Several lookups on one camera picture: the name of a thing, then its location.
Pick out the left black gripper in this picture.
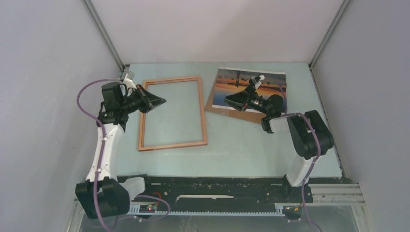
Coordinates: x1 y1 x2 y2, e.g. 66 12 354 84
119 85 166 115

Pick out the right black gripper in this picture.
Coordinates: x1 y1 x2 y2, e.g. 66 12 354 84
224 84 270 116

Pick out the brown cardboard backing board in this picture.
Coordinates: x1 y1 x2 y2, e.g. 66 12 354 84
205 103 265 124

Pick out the wooden picture frame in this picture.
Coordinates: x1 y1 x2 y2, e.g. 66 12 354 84
138 76 208 151

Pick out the sunset photo print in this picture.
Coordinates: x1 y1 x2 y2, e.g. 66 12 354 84
209 67 286 110

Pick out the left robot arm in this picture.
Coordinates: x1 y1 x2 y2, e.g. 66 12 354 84
75 79 167 219

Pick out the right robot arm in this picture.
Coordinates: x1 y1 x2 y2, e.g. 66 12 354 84
224 85 335 202

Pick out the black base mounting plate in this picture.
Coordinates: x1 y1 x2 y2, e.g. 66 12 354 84
123 174 313 213

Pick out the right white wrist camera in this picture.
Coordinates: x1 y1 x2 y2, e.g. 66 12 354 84
249 75 265 88

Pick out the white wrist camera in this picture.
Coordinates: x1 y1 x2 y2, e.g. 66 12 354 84
120 72 136 88
249 75 265 88

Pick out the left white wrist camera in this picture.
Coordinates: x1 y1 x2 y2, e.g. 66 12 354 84
120 72 136 88

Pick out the left corner aluminium post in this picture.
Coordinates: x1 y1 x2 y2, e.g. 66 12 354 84
81 0 125 72

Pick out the corner aluminium post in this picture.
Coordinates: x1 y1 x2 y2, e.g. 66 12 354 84
309 0 352 71
81 0 125 72

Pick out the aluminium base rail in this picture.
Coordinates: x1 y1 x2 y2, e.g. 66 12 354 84
73 181 366 218

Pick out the right corner aluminium post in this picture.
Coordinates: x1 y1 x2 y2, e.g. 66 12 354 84
309 0 352 71

